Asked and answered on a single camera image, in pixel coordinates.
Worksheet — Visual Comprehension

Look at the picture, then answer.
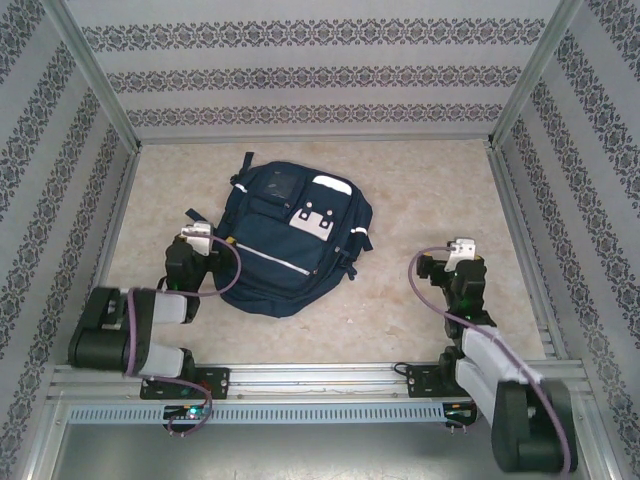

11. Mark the navy blue student backpack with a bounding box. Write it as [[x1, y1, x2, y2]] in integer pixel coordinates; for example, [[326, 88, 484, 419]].
[[184, 152, 375, 320]]

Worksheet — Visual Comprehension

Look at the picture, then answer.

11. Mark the right controller board with LED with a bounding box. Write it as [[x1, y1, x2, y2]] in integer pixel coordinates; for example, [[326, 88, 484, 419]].
[[442, 402, 479, 424]]

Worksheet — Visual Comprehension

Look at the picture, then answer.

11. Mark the controller board with led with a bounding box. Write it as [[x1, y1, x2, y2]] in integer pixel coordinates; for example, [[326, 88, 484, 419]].
[[163, 403, 212, 422], [442, 402, 479, 424]]

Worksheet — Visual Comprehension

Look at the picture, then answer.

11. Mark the left controller board with LED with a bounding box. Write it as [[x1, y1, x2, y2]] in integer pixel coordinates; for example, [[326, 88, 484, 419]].
[[163, 403, 212, 422]]

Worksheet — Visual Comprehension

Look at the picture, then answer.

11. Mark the grey metal sheet panel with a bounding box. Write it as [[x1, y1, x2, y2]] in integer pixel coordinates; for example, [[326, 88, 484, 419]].
[[49, 422, 601, 480]]

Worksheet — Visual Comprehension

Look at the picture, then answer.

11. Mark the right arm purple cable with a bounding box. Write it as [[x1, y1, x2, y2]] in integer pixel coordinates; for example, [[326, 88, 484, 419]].
[[408, 242, 574, 474]]

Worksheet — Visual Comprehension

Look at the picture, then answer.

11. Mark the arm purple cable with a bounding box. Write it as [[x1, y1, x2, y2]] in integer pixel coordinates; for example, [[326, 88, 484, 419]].
[[408, 242, 574, 474], [124, 232, 244, 436]]

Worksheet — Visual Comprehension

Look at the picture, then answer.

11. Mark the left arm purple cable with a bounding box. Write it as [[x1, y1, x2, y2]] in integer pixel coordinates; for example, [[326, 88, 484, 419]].
[[124, 232, 244, 436]]

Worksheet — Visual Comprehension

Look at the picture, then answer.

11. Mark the left aluminium side rail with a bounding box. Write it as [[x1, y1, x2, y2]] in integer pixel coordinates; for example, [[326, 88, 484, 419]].
[[68, 149, 143, 365]]

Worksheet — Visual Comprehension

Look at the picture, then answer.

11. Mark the aluminium side rail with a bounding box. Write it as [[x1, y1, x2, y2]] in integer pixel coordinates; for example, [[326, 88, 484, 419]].
[[68, 149, 143, 365], [487, 148, 569, 362]]

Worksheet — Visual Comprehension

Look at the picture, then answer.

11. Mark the right aluminium side rail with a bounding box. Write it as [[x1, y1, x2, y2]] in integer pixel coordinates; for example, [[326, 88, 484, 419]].
[[487, 148, 569, 362]]

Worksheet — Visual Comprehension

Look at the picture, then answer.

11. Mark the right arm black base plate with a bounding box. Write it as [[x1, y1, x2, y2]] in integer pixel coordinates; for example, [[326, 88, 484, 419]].
[[405, 364, 481, 400]]

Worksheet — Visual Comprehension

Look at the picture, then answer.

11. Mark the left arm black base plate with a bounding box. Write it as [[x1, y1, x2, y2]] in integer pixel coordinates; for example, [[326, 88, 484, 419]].
[[139, 367, 231, 401]]

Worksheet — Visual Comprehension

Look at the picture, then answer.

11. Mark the aluminium rear frame rail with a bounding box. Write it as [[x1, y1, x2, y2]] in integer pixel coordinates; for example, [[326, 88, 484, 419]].
[[134, 132, 496, 147]]

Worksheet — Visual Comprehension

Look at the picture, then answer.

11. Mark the aluminium mounting rail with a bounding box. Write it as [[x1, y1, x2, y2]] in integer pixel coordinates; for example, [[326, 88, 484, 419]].
[[47, 363, 586, 401]]

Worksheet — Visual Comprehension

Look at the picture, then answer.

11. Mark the grey slotted cable duct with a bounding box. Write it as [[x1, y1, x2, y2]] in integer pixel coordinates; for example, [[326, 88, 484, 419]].
[[66, 403, 446, 425]]

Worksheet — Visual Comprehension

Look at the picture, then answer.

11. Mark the right aluminium corner post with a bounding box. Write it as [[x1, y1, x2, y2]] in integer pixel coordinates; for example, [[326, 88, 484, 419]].
[[487, 0, 585, 150]]

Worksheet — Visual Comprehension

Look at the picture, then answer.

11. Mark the aluminium corner post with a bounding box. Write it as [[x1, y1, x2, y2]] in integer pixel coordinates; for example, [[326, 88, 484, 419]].
[[42, 0, 143, 151], [487, 0, 585, 150]]

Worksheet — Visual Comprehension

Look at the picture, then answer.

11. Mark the left aluminium corner post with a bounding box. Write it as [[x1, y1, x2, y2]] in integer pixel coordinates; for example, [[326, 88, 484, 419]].
[[42, 0, 143, 151]]

